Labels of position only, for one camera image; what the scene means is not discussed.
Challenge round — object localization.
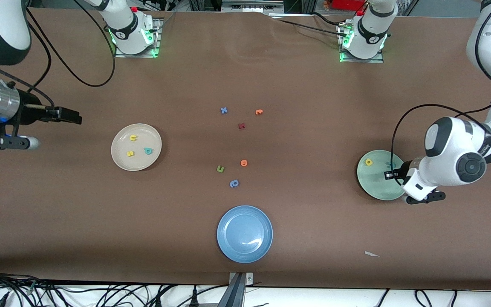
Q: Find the green plate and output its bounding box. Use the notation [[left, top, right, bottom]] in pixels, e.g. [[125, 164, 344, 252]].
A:
[[357, 150, 410, 201]]

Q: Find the beige brown plate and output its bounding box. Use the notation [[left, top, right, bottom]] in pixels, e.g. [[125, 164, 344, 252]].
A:
[[111, 123, 162, 172]]

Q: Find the brown table cover sheet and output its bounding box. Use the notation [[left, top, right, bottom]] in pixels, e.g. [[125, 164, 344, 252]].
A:
[[0, 6, 491, 291]]

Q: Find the blue plate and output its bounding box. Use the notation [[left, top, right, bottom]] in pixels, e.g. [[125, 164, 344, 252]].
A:
[[217, 206, 274, 264]]

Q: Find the red box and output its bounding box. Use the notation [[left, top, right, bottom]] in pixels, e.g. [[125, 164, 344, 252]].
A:
[[330, 0, 367, 11]]

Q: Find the aluminium profile beam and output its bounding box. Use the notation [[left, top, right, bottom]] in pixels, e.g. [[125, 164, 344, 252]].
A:
[[218, 273, 247, 307]]

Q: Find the grey power strip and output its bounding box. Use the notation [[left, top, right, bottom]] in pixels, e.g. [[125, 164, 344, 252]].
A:
[[221, 0, 285, 14]]

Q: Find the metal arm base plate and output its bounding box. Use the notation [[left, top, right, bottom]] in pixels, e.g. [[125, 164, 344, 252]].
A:
[[339, 23, 384, 64], [115, 19, 161, 58]]

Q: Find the black base cable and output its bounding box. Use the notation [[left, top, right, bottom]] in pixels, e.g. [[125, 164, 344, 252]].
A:
[[271, 18, 347, 37], [312, 12, 348, 27]]

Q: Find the metal bracket plate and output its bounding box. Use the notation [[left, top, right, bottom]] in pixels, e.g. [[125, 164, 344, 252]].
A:
[[228, 272, 254, 285]]

